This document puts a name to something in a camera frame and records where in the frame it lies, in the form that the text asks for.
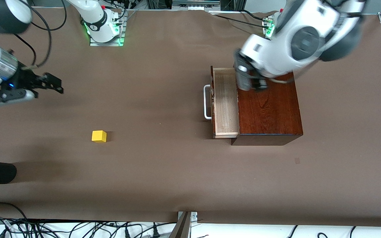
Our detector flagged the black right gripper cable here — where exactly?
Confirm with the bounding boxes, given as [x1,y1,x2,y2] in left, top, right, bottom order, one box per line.
[14,7,53,70]

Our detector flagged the black base cable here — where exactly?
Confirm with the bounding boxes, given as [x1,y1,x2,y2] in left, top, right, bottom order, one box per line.
[242,9,267,21]
[210,14,267,27]

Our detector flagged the brown paper table cover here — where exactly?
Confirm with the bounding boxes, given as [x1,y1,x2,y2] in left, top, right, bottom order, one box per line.
[0,7,381,228]

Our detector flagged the dark brown wooden cabinet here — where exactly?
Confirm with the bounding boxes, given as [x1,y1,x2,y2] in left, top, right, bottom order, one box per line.
[230,61,304,146]

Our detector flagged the wooden drawer with white handle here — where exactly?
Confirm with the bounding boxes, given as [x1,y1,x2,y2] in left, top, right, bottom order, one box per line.
[204,65,240,139]

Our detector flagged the black looping arm cable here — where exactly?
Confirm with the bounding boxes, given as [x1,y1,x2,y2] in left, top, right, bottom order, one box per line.
[28,0,68,32]

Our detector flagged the yellow block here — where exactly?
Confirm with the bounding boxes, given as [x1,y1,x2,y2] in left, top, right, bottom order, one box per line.
[92,130,107,143]

